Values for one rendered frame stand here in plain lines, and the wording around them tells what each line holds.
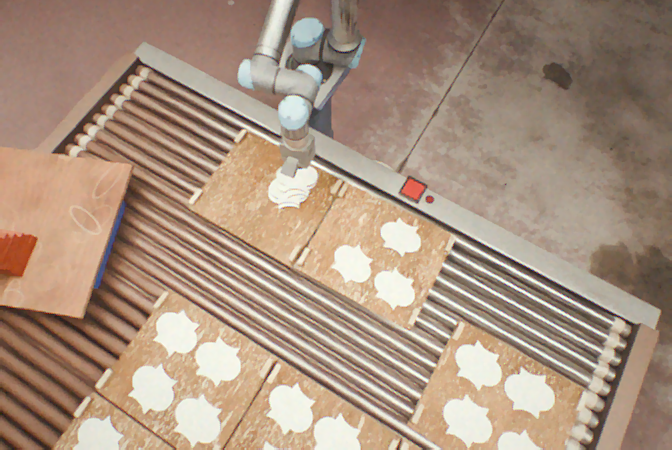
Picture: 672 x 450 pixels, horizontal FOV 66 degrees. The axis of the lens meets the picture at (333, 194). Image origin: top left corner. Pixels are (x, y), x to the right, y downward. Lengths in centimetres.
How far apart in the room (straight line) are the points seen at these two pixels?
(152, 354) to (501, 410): 104
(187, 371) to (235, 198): 57
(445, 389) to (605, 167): 190
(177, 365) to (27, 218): 66
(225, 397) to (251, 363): 12
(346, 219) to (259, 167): 36
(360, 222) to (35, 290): 101
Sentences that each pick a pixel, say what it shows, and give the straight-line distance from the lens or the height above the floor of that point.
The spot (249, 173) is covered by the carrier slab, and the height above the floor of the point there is 94.
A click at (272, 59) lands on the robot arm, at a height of 142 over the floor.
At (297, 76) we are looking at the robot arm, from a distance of 142.
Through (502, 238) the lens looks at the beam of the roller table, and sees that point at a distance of 182.
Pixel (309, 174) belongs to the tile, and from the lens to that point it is 174.
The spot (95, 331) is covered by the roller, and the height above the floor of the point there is 92.
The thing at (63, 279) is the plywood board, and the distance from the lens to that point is 176.
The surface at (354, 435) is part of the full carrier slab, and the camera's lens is 162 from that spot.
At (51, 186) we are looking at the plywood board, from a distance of 190.
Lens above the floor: 256
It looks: 67 degrees down
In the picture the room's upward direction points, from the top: straight up
